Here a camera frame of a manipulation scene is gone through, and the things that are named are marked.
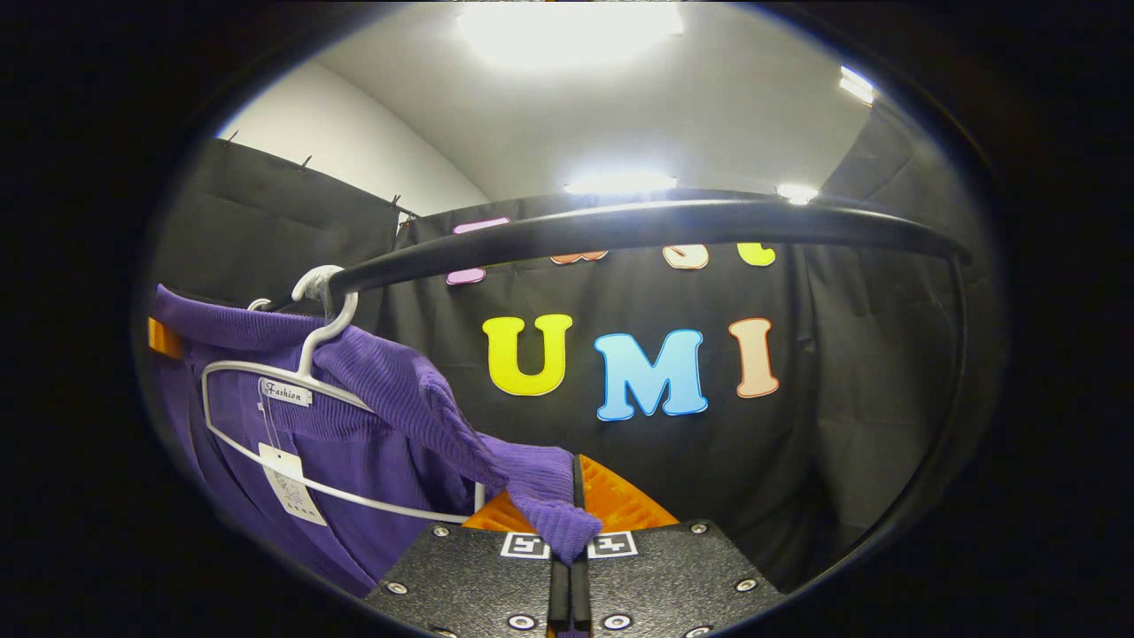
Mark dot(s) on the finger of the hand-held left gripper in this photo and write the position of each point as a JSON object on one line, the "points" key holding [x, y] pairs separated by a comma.
{"points": [[164, 338]]}

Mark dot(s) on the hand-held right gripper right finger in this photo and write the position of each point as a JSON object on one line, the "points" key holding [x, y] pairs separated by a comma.
{"points": [[673, 580]]}

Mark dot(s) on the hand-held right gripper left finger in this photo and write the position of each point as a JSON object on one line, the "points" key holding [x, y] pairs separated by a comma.
{"points": [[478, 585]]}

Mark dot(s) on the purple knit jacket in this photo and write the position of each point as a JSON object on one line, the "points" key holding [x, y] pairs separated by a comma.
{"points": [[399, 399]]}

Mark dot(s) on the white clothes hanger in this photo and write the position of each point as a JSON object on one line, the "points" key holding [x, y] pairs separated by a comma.
{"points": [[258, 303], [310, 283]]}

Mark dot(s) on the black metal clothes rack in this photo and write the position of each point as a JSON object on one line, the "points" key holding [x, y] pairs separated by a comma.
{"points": [[664, 226]]}

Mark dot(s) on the black backdrop cloth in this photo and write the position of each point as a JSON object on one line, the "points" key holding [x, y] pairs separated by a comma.
{"points": [[842, 425]]}

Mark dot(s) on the ceiling light panel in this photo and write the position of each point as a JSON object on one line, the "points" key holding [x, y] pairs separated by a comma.
{"points": [[857, 84], [620, 183], [797, 192]]}

